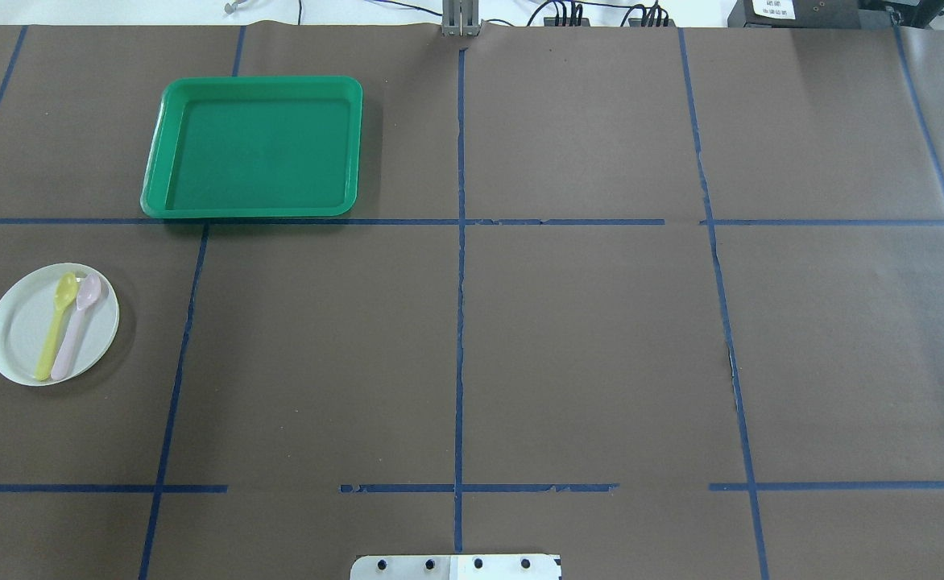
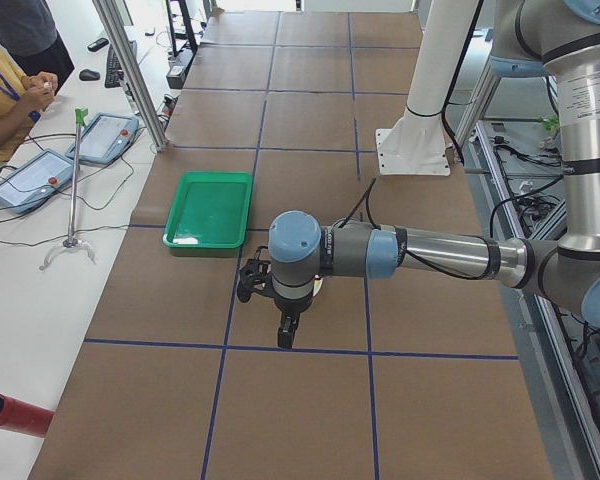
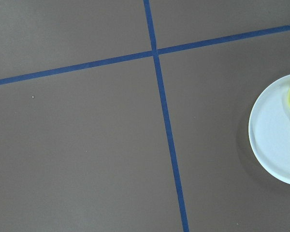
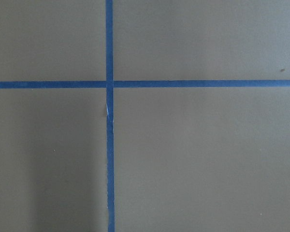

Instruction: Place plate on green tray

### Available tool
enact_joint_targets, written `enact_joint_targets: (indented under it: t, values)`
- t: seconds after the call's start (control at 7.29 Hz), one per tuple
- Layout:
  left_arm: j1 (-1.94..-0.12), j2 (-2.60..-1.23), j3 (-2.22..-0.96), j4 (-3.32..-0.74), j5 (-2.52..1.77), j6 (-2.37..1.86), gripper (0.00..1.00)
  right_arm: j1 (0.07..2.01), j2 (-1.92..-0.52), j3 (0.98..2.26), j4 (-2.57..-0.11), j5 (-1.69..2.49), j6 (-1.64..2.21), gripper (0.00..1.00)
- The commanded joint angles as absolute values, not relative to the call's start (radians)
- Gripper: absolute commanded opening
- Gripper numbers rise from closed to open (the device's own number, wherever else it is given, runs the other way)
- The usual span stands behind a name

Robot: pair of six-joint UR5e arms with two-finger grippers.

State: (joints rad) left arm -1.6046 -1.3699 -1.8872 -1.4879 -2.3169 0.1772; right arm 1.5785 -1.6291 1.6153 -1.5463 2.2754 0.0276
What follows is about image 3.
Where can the white round plate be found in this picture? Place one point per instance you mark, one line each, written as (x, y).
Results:
(269, 129)

